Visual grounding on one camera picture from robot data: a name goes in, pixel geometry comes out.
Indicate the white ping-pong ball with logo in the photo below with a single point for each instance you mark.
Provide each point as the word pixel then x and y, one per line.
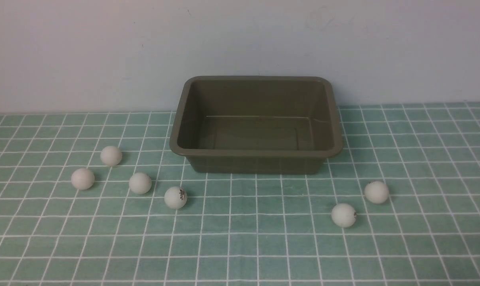
pixel 175 197

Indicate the olive green plastic bin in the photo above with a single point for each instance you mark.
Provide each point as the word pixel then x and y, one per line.
pixel 257 124

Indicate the green checkered tablecloth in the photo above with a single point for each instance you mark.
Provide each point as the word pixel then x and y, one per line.
pixel 241 229

